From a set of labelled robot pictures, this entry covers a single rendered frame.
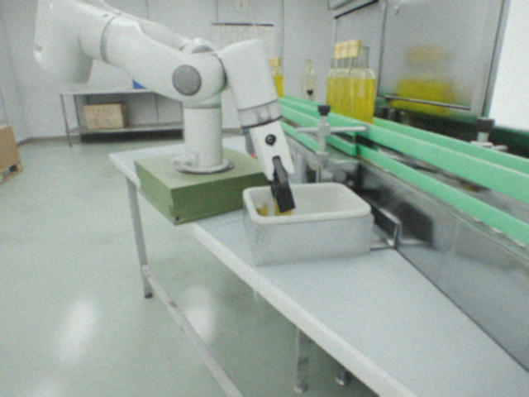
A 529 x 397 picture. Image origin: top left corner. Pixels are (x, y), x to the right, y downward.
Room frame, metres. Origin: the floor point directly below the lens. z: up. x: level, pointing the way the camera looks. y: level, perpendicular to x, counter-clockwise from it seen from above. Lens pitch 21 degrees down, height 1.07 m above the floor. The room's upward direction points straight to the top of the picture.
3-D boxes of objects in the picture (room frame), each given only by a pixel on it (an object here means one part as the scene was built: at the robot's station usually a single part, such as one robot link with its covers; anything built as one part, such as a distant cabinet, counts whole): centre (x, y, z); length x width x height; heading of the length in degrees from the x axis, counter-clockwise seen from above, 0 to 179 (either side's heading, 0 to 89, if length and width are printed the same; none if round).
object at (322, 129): (0.76, -0.14, 0.95); 0.17 x 0.03 x 0.12; 101
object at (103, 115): (5.83, 2.85, 0.45); 0.62 x 0.44 x 0.40; 96
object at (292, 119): (1.64, 0.05, 0.92); 1.75 x 0.01 x 0.08; 11
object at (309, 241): (0.63, -0.09, 0.79); 0.27 x 0.17 x 0.08; 101
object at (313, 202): (0.63, -0.06, 0.80); 0.22 x 0.17 x 0.09; 101
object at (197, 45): (0.88, 0.18, 1.08); 0.13 x 0.10 x 0.16; 17
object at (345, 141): (1.66, -0.02, 0.92); 1.75 x 0.01 x 0.08; 11
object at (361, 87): (0.92, -0.23, 0.99); 0.06 x 0.06 x 0.21; 11
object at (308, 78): (1.73, -0.17, 1.01); 0.06 x 0.06 x 0.26; 19
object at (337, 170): (0.76, -0.15, 0.85); 0.09 x 0.04 x 0.07; 101
